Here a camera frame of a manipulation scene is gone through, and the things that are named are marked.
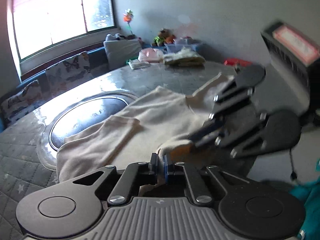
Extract orange toy flower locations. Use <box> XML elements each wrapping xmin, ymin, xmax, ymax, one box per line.
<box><xmin>123</xmin><ymin>9</ymin><xmax>135</xmax><ymax>37</ymax></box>

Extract butterfly pattern cushion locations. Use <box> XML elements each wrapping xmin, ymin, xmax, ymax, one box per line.
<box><xmin>1</xmin><ymin>80</ymin><xmax>44</xmax><ymax>126</ymax></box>
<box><xmin>45</xmin><ymin>51</ymin><xmax>93</xmax><ymax>97</ymax></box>

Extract red box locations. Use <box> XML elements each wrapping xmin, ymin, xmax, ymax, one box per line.
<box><xmin>224</xmin><ymin>58</ymin><xmax>252</xmax><ymax>67</ymax></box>

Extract cream white garment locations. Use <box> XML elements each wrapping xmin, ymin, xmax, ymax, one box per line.
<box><xmin>56</xmin><ymin>74</ymin><xmax>232</xmax><ymax>182</ymax></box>

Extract blue bench sofa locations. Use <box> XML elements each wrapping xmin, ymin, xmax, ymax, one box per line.
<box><xmin>1</xmin><ymin>47</ymin><xmax>109</xmax><ymax>131</ymax></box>

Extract folded yellowish clothes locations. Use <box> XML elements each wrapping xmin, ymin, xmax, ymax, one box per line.
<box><xmin>163</xmin><ymin>47</ymin><xmax>206</xmax><ymax>67</ymax></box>

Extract grey white pillow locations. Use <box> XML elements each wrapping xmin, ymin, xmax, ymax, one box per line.
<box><xmin>103</xmin><ymin>33</ymin><xmax>142</xmax><ymax>70</ymax></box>

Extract plush toy pile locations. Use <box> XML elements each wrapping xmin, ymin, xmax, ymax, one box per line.
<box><xmin>151</xmin><ymin>28</ymin><xmax>176</xmax><ymax>47</ymax></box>

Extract pink plastic bag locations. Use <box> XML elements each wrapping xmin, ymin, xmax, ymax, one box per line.
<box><xmin>138</xmin><ymin>48</ymin><xmax>164</xmax><ymax>63</ymax></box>

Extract clear storage box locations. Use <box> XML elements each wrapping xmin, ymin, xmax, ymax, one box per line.
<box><xmin>165</xmin><ymin>41</ymin><xmax>203</xmax><ymax>53</ymax></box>

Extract round black table inset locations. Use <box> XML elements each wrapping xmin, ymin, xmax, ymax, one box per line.
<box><xmin>48</xmin><ymin>90</ymin><xmax>137</xmax><ymax>151</ymax></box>

